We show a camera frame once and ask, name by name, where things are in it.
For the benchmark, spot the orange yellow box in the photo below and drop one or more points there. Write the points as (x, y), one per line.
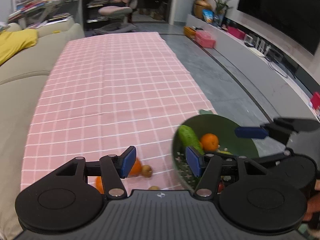
(189, 32)

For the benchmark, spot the pink checkered tablecloth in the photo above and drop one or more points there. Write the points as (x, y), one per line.
(106, 93)

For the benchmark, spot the green potted plant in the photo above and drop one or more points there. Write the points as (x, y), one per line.
(221, 7)

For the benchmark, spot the brown kiwi upper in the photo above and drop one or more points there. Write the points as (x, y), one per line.
(146, 171)

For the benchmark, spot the pink office chair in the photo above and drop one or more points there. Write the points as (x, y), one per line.
(120, 16)

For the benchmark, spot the brown kiwi lower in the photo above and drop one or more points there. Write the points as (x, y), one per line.
(154, 188)

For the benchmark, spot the pink box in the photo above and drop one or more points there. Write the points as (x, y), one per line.
(205, 39)

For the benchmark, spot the white wifi router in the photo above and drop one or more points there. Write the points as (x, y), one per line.
(261, 48)

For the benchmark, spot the black television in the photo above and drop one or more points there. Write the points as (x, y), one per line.
(298, 19)

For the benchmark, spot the yellow cushion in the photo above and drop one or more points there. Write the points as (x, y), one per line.
(13, 42)

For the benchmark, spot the green cucumber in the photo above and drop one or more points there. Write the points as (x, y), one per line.
(191, 139)

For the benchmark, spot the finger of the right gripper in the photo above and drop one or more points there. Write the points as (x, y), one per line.
(251, 132)

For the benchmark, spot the beige sofa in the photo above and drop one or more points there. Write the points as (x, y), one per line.
(23, 77)

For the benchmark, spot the golden round vase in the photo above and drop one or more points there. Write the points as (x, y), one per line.
(199, 6)

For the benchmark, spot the brown kiwi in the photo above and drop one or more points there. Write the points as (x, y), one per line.
(146, 171)
(154, 188)

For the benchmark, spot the large orange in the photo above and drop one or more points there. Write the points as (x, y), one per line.
(99, 185)

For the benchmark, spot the grey tv cabinet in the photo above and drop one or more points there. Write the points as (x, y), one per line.
(281, 91)

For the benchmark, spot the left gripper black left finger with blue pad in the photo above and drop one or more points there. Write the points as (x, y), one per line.
(110, 168)

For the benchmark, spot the black bookshelf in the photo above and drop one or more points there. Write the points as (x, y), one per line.
(90, 13)

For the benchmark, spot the red tomato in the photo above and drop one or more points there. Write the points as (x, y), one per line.
(221, 187)

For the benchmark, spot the green bowl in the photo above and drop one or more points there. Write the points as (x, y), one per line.
(203, 123)

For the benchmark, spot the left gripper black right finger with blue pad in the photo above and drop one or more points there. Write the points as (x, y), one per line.
(211, 166)

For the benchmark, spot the cluttered desk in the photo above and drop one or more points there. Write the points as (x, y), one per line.
(40, 7)

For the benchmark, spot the yellow green apple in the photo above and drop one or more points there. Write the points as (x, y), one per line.
(224, 152)

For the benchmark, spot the blue snack bag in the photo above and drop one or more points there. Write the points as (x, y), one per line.
(208, 16)

